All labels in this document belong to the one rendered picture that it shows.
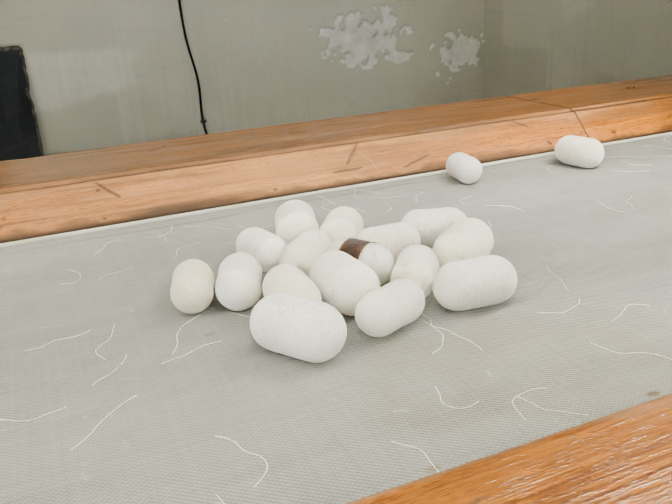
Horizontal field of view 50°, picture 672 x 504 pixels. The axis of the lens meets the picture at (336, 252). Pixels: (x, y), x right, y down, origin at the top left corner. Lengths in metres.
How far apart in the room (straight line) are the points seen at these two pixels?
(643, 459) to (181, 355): 0.16
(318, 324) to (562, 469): 0.11
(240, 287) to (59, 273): 0.11
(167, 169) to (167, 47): 1.92
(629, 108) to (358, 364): 0.42
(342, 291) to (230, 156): 0.21
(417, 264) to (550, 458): 0.14
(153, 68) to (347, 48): 0.68
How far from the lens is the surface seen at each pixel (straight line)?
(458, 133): 0.53
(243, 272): 0.29
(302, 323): 0.24
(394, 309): 0.26
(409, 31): 2.73
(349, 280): 0.28
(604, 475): 0.17
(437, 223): 0.35
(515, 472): 0.16
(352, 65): 2.62
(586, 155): 0.50
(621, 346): 0.27
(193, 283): 0.29
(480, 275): 0.28
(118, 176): 0.45
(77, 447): 0.23
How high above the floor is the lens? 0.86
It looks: 20 degrees down
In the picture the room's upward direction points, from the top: 3 degrees counter-clockwise
